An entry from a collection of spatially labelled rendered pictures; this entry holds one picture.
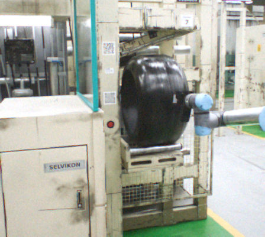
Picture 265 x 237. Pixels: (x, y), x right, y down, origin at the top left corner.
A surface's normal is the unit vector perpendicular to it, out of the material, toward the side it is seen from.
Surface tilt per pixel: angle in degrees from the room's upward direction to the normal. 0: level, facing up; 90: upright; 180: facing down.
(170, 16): 90
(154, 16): 90
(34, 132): 90
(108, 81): 90
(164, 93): 75
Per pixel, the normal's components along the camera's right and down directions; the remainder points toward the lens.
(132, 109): 0.24, -0.22
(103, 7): 0.26, 0.15
